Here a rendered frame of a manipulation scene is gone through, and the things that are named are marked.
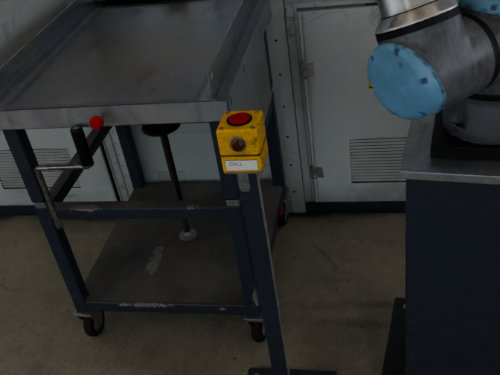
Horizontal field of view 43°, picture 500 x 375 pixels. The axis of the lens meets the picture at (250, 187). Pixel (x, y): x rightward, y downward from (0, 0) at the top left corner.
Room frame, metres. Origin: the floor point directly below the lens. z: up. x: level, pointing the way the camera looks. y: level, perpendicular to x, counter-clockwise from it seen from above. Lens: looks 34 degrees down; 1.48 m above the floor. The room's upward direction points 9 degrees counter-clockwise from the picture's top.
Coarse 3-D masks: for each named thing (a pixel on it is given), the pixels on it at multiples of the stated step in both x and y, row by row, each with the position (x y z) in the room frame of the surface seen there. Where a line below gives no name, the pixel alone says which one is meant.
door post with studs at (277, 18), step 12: (276, 0) 1.93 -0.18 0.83; (276, 12) 1.94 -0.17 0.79; (276, 24) 1.94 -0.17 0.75; (276, 36) 1.94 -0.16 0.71; (276, 48) 1.94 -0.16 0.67; (288, 60) 1.93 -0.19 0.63; (288, 72) 1.93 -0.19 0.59; (288, 84) 1.93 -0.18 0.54; (288, 96) 1.93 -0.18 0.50; (288, 108) 1.93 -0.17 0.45; (288, 120) 1.94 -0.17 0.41; (288, 132) 1.94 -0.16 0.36; (288, 144) 1.94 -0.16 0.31; (300, 168) 1.93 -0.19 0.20; (300, 180) 1.93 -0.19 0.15; (300, 192) 1.93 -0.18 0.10; (300, 204) 1.93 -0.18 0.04
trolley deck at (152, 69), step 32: (224, 0) 1.97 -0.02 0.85; (96, 32) 1.87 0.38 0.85; (128, 32) 1.82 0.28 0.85; (160, 32) 1.78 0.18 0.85; (192, 32) 1.73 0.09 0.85; (224, 32) 1.69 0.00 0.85; (256, 32) 1.68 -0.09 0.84; (64, 64) 1.65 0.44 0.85; (96, 64) 1.62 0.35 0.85; (128, 64) 1.58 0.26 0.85; (160, 64) 1.54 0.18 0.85; (192, 64) 1.51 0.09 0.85; (32, 96) 1.48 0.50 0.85; (64, 96) 1.45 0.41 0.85; (96, 96) 1.41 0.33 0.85; (128, 96) 1.38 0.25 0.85; (160, 96) 1.36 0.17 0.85; (192, 96) 1.33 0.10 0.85; (224, 96) 1.30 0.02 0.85; (0, 128) 1.43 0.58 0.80; (32, 128) 1.41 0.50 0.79
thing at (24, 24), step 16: (0, 0) 1.85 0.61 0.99; (16, 0) 1.91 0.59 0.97; (32, 0) 1.97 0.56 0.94; (48, 0) 2.03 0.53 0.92; (64, 0) 2.10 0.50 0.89; (0, 16) 1.83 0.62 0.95; (16, 16) 1.89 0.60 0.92; (32, 16) 1.95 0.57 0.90; (48, 16) 2.01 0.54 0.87; (0, 32) 1.81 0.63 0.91; (16, 32) 1.87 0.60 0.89; (32, 32) 1.93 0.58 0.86; (0, 48) 1.79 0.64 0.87; (16, 48) 1.81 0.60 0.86; (0, 64) 1.74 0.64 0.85
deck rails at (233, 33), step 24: (48, 24) 1.80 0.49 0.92; (72, 24) 1.93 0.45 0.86; (240, 24) 1.65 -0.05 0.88; (24, 48) 1.64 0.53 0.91; (48, 48) 1.76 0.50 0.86; (0, 72) 1.51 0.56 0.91; (24, 72) 1.61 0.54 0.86; (216, 72) 1.35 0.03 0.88; (0, 96) 1.48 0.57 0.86; (216, 96) 1.30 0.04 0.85
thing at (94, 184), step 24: (0, 144) 2.20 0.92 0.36; (48, 144) 2.15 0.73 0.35; (72, 144) 2.13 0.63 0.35; (0, 168) 2.22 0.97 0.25; (96, 168) 2.11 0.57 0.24; (120, 168) 2.11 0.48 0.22; (0, 192) 2.23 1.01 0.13; (24, 192) 2.20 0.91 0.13; (72, 192) 2.15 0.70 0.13; (96, 192) 2.12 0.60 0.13; (120, 192) 2.12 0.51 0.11
